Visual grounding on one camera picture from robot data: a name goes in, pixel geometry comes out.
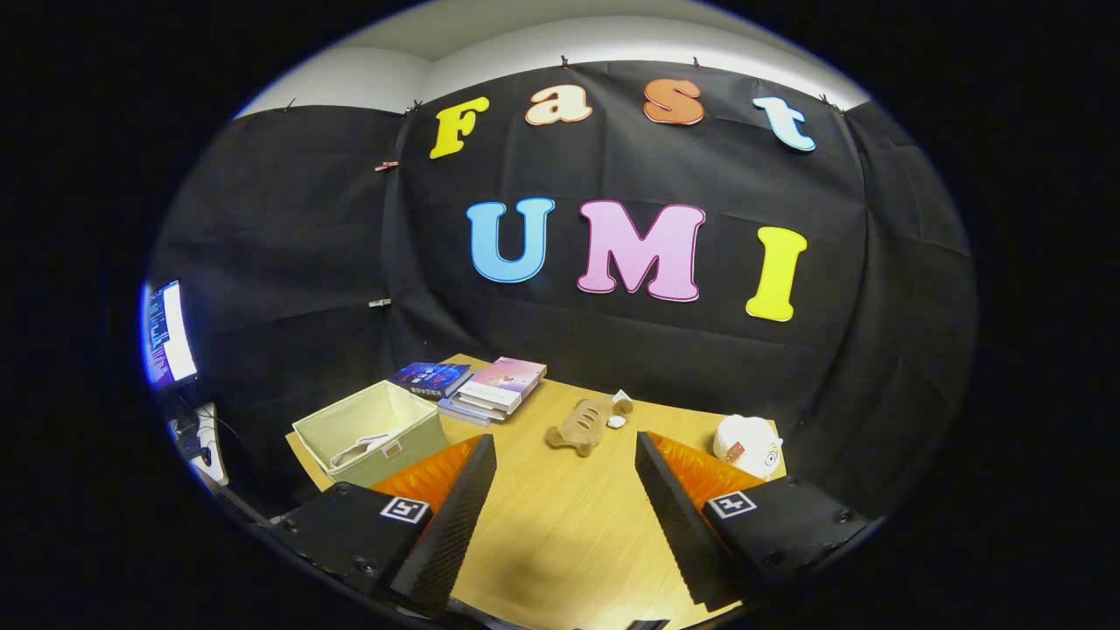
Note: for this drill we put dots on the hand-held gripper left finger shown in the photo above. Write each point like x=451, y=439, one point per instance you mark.
x=437, y=542

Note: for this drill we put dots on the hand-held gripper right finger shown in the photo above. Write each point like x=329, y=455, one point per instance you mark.
x=678, y=525

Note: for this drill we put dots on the green fabric storage box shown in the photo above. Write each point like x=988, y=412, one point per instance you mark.
x=411, y=451

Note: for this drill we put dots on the white canvas shoe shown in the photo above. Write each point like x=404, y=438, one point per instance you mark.
x=363, y=450

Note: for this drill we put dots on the white plush toy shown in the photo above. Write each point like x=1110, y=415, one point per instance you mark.
x=748, y=442

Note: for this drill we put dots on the light blue book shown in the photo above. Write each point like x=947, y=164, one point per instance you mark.
x=464, y=412

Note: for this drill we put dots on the brown plush toy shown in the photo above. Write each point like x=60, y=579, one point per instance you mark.
x=582, y=424

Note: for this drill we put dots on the white book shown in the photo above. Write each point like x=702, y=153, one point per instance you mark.
x=486, y=402

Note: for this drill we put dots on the dark blue book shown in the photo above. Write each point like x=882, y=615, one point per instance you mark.
x=429, y=378

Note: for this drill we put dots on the pink book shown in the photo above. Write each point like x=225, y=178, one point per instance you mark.
x=507, y=376

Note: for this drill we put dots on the white power strip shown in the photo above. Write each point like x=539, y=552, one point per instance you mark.
x=213, y=446

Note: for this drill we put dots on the computer monitor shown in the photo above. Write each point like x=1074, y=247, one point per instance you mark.
x=171, y=337

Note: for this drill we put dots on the black backdrop cloth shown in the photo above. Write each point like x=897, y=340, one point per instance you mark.
x=289, y=236

